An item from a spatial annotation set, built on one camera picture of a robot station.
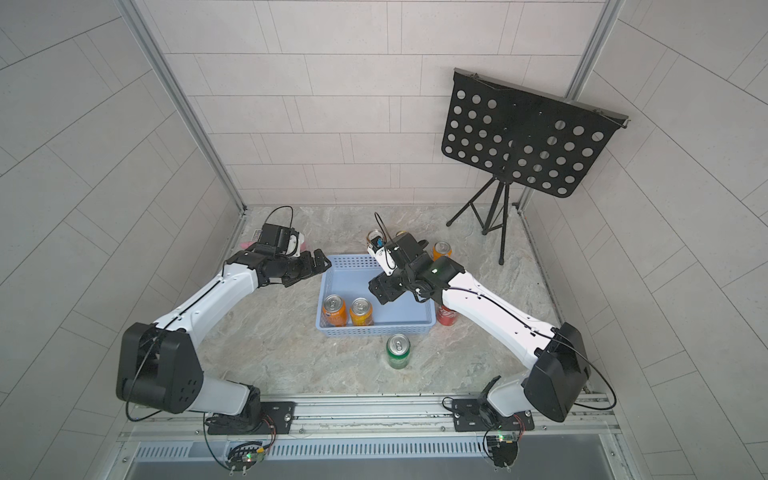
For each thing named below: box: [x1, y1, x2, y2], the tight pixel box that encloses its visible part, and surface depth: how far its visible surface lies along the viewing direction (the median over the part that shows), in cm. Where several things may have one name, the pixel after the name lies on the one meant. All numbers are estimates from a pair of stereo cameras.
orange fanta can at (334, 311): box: [321, 294, 347, 327], surface depth 82 cm
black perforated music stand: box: [442, 68, 631, 264], surface depth 77 cm
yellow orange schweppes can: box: [350, 297, 374, 327], surface depth 81 cm
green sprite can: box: [386, 333, 411, 370], surface depth 74 cm
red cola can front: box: [437, 305, 457, 326], surface depth 84 cm
